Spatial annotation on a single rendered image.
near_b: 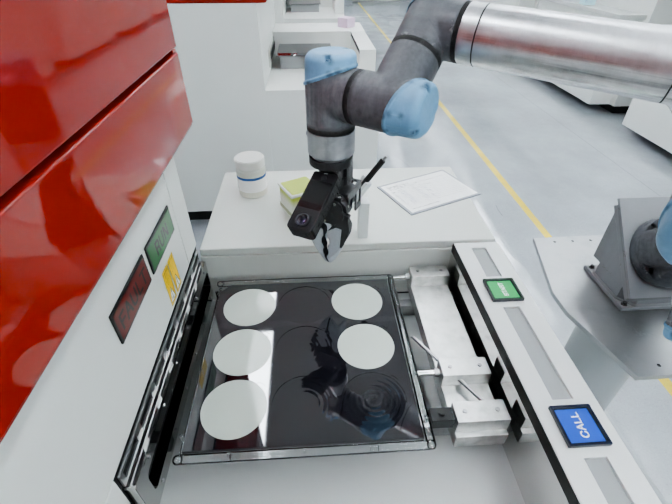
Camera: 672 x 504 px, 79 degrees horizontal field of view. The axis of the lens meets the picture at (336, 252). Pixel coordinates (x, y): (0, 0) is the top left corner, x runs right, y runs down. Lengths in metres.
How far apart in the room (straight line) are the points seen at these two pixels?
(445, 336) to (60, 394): 0.60
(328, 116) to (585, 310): 0.72
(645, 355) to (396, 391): 0.53
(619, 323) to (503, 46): 0.68
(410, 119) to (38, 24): 0.37
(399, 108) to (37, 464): 0.52
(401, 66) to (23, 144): 0.42
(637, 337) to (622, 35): 0.65
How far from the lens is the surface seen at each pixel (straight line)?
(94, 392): 0.53
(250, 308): 0.81
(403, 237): 0.88
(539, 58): 0.59
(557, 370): 0.71
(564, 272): 1.14
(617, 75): 0.58
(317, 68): 0.60
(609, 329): 1.04
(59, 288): 0.37
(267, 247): 0.85
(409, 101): 0.54
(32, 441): 0.45
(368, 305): 0.80
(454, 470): 0.73
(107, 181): 0.44
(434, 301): 0.86
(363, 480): 0.71
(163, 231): 0.70
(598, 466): 0.65
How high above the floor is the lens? 1.47
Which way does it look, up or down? 38 degrees down
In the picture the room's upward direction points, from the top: straight up
